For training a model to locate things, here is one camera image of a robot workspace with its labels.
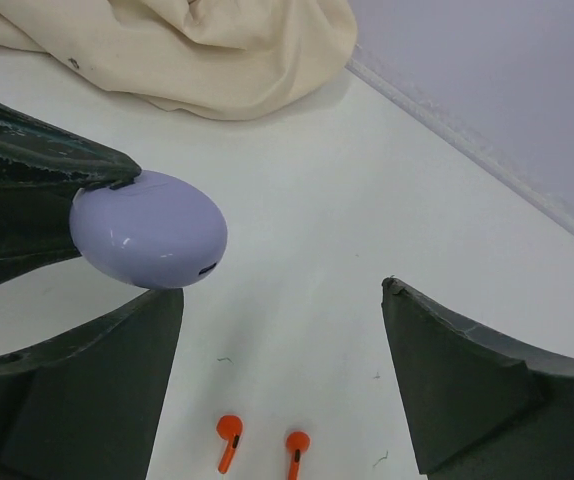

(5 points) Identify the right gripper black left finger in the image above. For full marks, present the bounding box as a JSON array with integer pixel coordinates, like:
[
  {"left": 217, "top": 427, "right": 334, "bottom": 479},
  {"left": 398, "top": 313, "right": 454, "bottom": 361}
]
[{"left": 0, "top": 290, "right": 184, "bottom": 480}]

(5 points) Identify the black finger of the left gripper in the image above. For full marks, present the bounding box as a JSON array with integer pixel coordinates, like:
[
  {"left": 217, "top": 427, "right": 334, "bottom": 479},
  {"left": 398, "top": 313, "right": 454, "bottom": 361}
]
[
  {"left": 0, "top": 103, "right": 142, "bottom": 189},
  {"left": 0, "top": 172, "right": 85, "bottom": 285}
]

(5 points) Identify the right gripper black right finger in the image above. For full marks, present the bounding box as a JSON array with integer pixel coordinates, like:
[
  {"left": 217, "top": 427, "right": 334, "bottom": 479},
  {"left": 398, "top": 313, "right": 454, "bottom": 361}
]
[{"left": 382, "top": 277, "right": 574, "bottom": 479}]

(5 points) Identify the purple round charging case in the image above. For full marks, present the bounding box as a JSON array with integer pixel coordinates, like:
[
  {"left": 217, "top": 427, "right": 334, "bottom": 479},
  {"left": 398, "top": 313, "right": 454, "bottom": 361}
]
[{"left": 69, "top": 170, "right": 228, "bottom": 290}]

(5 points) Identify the red earbud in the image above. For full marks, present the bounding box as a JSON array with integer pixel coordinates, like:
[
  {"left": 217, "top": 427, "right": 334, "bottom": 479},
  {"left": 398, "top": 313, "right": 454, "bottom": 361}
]
[
  {"left": 285, "top": 431, "right": 311, "bottom": 480},
  {"left": 216, "top": 414, "right": 243, "bottom": 474}
]

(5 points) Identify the beige crumpled cloth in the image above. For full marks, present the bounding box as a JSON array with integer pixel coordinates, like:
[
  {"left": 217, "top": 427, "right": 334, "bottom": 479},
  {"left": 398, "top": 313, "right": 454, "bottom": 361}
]
[{"left": 0, "top": 1, "right": 358, "bottom": 121}]

